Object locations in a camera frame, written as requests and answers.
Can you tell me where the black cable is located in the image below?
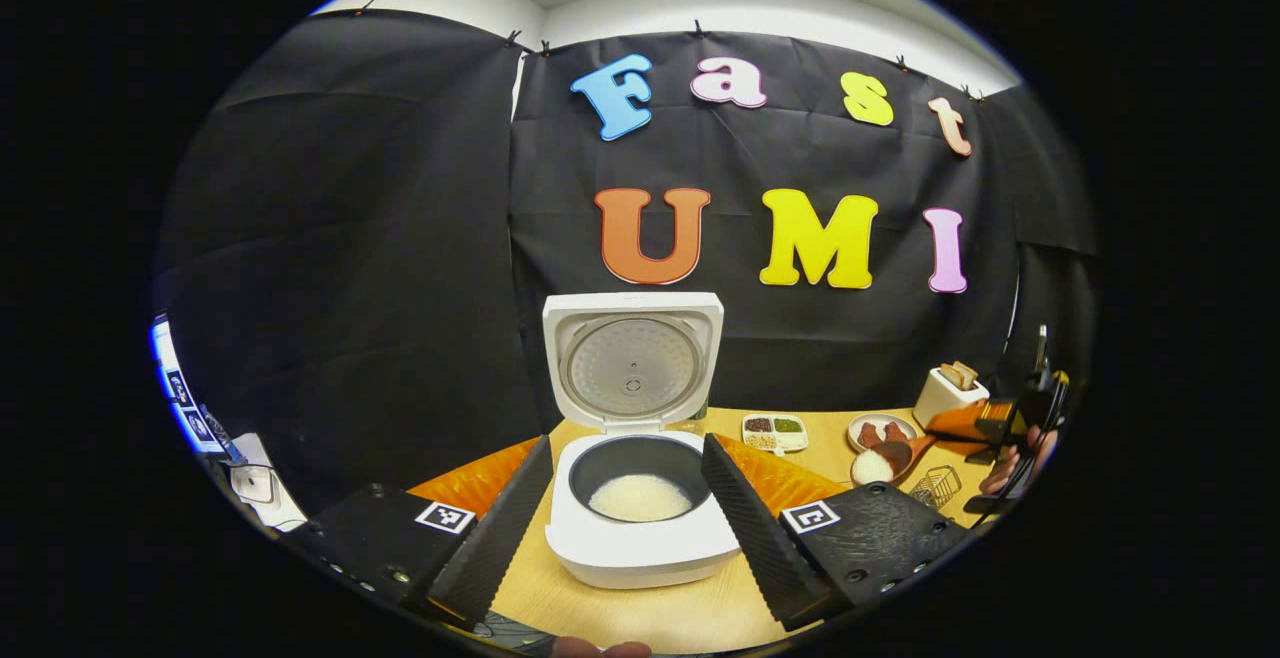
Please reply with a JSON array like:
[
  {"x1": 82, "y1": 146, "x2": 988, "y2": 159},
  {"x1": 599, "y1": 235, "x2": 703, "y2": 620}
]
[{"x1": 965, "y1": 373, "x2": 1072, "y2": 529}]

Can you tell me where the wire chopstick holder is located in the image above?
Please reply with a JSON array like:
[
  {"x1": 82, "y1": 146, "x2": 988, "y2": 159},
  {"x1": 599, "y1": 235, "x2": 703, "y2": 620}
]
[{"x1": 908, "y1": 465, "x2": 963, "y2": 512}]

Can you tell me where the brown wooden spoon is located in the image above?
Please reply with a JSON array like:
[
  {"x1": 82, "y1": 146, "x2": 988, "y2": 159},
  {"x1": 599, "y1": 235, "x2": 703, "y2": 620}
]
[{"x1": 851, "y1": 433, "x2": 941, "y2": 486}]

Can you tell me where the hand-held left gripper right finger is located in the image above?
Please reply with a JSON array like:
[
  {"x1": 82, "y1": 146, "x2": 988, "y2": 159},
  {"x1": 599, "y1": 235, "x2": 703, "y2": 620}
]
[{"x1": 699, "y1": 432, "x2": 973, "y2": 633}]

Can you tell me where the black backdrop cloth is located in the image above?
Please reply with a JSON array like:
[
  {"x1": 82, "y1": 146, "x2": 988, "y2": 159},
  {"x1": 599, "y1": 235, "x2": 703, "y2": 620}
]
[{"x1": 155, "y1": 8, "x2": 1101, "y2": 519}]

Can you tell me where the white divided seasoning tray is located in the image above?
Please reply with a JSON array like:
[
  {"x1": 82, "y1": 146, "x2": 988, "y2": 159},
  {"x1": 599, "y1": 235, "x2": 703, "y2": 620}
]
[{"x1": 741, "y1": 413, "x2": 809, "y2": 457}]

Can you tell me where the white round plate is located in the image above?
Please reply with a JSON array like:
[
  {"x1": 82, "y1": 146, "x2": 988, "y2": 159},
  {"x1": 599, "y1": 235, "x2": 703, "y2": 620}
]
[{"x1": 847, "y1": 413, "x2": 919, "y2": 455}]

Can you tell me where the white rice cooker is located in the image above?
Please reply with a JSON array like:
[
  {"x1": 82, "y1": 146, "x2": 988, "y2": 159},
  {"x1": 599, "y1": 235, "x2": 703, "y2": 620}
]
[{"x1": 542, "y1": 291, "x2": 743, "y2": 591}]

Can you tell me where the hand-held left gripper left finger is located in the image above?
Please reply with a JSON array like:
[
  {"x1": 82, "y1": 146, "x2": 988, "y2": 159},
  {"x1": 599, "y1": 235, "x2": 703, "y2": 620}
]
[{"x1": 283, "y1": 435, "x2": 555, "y2": 631}]

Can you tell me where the white toaster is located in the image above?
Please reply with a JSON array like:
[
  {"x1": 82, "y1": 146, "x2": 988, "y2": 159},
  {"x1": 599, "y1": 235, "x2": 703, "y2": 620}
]
[{"x1": 912, "y1": 366, "x2": 991, "y2": 431}]

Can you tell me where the white box device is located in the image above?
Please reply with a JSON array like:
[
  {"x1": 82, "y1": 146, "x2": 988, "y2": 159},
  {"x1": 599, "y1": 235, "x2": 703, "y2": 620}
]
[{"x1": 228, "y1": 433, "x2": 279, "y2": 505}]

